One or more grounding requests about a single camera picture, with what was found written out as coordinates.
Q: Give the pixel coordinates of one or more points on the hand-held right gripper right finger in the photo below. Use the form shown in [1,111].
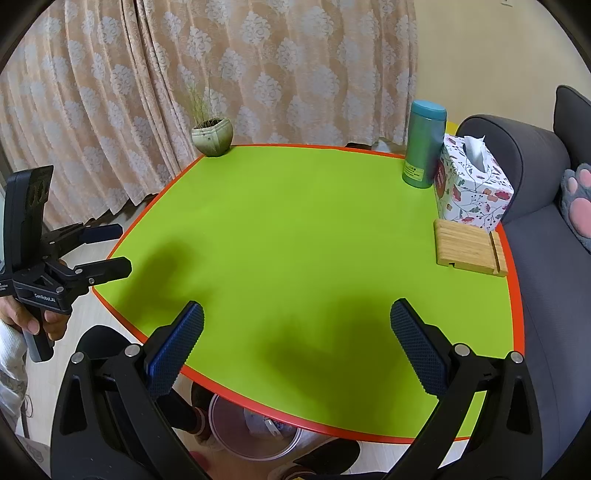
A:
[418,350]

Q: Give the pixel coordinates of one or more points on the floral tissue box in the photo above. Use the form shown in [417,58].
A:
[471,189]

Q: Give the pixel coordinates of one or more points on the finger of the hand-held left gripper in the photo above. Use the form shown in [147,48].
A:
[106,270]
[104,233]

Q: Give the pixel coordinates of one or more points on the grey paw cushion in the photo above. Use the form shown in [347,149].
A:
[579,198]

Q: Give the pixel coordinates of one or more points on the person's right leg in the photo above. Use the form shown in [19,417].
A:
[328,454]

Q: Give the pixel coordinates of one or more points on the person's left forearm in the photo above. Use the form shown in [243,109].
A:
[9,364]

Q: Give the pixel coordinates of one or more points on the wooden phone stand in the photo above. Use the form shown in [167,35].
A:
[461,244]

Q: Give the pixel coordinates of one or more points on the person's left hand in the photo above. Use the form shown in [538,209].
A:
[9,311]

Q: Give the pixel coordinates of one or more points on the grey sofa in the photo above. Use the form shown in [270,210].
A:
[554,300]

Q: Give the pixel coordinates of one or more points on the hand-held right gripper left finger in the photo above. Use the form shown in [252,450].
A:
[178,353]

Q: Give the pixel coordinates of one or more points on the potted grass plant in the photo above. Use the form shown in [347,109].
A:
[212,138]

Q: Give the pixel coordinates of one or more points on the beige patterned curtain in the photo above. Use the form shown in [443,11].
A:
[231,69]

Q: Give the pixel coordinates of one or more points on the teal thermos bottle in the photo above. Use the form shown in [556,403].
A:
[422,143]

